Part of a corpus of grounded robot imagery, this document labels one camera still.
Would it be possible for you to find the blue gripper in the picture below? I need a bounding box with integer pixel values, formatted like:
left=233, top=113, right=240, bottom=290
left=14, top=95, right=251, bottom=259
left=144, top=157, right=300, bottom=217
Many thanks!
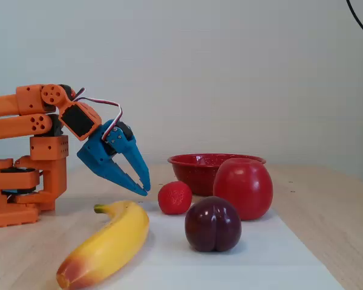
left=77, top=119, right=152, bottom=197

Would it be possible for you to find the yellow banana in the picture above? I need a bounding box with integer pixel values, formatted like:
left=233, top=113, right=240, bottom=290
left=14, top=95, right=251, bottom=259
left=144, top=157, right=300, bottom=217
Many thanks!
left=56, top=200, right=150, bottom=290

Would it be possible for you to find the red speckled bowl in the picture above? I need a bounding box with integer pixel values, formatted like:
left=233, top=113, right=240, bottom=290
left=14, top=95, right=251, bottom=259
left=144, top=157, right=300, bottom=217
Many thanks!
left=167, top=153, right=267, bottom=197

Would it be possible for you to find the red strawberry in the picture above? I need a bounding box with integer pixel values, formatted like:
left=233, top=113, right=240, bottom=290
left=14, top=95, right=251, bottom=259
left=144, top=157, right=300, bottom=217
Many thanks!
left=157, top=181, right=194, bottom=216

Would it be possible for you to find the dark purple plum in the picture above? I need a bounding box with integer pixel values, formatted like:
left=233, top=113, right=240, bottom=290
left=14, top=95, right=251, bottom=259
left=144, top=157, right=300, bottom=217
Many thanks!
left=185, top=196, right=243, bottom=253

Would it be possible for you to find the red apple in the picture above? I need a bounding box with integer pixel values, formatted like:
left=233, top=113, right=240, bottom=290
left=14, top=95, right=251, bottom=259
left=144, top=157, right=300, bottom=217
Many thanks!
left=212, top=157, right=274, bottom=221

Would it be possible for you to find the white paper sheet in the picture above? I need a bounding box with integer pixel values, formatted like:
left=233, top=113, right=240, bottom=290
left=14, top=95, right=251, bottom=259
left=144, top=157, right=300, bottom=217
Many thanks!
left=90, top=201, right=345, bottom=290

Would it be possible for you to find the red white black servo cable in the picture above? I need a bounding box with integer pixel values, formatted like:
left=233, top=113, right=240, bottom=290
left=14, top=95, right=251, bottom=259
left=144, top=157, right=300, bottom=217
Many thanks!
left=72, top=88, right=123, bottom=141

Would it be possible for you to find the black hanging cable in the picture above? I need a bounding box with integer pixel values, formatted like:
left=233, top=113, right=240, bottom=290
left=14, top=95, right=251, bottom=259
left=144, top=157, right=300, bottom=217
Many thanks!
left=346, top=0, right=363, bottom=44

